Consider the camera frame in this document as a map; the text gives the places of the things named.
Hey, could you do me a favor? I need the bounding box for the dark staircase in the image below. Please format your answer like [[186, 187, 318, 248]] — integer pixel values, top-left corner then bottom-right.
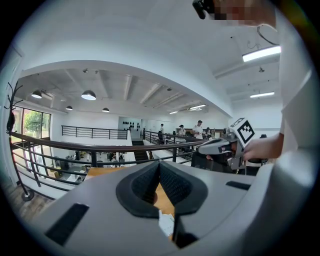
[[131, 139, 152, 162]]

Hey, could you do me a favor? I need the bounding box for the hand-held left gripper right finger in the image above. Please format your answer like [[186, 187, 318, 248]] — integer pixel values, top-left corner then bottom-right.
[[159, 161, 258, 251]]

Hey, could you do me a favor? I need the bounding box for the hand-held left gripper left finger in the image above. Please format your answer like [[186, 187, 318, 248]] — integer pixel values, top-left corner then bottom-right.
[[32, 161, 181, 256]]

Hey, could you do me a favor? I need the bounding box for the black head-worn camera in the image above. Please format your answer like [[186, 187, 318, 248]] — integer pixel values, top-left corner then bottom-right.
[[191, 0, 216, 20]]

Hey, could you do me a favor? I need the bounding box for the person's head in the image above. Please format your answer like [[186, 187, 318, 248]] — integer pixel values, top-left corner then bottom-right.
[[212, 0, 279, 28]]

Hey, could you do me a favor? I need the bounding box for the large glass window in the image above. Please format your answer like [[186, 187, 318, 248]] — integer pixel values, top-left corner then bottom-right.
[[11, 106, 52, 141]]

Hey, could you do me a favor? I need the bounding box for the black metal railing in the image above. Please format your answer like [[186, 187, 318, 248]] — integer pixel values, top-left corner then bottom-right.
[[61, 124, 130, 140], [142, 129, 198, 151]]

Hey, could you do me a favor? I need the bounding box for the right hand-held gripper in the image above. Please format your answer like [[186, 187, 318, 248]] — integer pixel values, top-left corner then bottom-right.
[[198, 117, 256, 171]]

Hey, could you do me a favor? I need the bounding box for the black coat rack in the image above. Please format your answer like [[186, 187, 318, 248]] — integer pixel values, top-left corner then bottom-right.
[[3, 81, 35, 202]]

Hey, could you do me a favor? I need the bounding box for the white wet wipe pack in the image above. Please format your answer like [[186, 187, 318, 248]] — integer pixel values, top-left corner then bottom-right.
[[158, 209, 175, 238]]

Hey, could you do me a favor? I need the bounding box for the person's white shirt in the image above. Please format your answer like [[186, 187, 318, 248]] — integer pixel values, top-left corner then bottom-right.
[[274, 9, 320, 166]]

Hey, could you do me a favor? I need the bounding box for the person's right forearm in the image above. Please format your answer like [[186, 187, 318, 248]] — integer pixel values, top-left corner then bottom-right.
[[242, 132, 286, 162]]

